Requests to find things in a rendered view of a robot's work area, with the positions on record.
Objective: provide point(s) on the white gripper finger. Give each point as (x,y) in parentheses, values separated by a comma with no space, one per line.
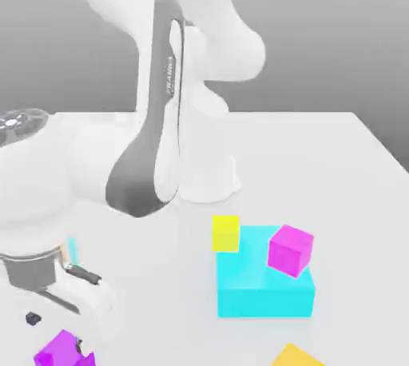
(33,318)
(83,348)

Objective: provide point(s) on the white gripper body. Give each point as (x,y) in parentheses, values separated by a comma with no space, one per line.
(64,316)

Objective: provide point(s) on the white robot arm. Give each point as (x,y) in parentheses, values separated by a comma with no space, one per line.
(150,155)

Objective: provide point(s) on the small purple cube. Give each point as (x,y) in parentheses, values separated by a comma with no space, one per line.
(57,350)

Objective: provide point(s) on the small cyan cube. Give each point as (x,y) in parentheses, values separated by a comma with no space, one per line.
(72,249)

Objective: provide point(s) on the small yellow cube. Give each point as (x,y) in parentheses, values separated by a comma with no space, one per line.
(225,233)

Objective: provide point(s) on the small magenta cube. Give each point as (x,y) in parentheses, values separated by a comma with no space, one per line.
(287,252)

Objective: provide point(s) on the large cyan box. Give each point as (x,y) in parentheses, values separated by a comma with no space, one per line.
(262,299)

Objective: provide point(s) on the large orange box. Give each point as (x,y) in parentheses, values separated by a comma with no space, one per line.
(295,356)

